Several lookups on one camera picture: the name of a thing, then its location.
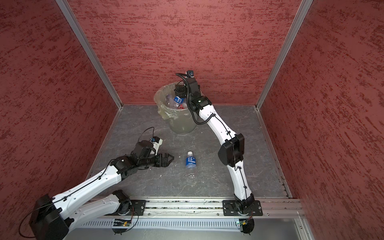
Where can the white slotted cable duct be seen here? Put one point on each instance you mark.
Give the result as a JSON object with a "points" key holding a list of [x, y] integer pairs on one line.
{"points": [[231, 225]]}

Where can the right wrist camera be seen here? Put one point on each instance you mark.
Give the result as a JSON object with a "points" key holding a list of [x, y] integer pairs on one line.
{"points": [[190, 73]]}

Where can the clear bottle red label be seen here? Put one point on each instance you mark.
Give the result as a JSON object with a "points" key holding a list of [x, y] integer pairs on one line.
{"points": [[183, 106]]}

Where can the blue label bottle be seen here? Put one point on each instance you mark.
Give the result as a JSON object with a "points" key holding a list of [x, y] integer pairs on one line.
{"points": [[191, 165], [178, 101]]}

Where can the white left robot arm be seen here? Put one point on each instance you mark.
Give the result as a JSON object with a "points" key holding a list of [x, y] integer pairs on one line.
{"points": [[54, 217]]}

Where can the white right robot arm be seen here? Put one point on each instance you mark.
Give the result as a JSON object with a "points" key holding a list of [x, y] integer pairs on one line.
{"points": [[231, 152]]}

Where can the black mounting plate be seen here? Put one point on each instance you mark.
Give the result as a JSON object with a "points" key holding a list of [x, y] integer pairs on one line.
{"points": [[236, 208], [137, 207]]}

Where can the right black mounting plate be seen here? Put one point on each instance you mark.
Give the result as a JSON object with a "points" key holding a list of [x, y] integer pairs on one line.
{"points": [[236, 208]]}

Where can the right aluminium corner post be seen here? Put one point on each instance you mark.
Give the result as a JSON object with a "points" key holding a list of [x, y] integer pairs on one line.
{"points": [[291, 35]]}

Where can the clear purple tinted bottle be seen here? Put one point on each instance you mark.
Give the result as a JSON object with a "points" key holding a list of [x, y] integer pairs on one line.
{"points": [[170, 103]]}

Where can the grey mesh waste bin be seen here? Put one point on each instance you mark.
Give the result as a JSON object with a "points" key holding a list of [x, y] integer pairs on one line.
{"points": [[181, 125]]}

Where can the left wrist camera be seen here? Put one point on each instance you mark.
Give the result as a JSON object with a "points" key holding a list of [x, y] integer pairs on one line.
{"points": [[157, 142]]}

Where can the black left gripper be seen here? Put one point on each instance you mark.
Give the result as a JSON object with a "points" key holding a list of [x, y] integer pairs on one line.
{"points": [[159, 163]]}

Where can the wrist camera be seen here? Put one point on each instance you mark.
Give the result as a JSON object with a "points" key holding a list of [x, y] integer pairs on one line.
{"points": [[190, 73], [157, 142]]}

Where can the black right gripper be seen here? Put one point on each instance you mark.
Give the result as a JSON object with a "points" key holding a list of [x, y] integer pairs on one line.
{"points": [[182, 88]]}

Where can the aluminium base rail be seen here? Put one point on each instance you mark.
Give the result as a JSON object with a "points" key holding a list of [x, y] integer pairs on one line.
{"points": [[209, 207]]}

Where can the translucent green bin liner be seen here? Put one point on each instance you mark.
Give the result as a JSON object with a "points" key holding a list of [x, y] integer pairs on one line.
{"points": [[165, 112]]}

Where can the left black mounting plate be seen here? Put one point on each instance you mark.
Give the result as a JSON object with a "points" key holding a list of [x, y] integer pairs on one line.
{"points": [[137, 207]]}

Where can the aluminium corner post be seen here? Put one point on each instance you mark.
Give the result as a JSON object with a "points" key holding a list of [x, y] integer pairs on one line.
{"points": [[81, 36], [291, 35]]}

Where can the left aluminium corner post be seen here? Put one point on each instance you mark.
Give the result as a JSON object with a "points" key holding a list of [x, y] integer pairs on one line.
{"points": [[81, 36]]}

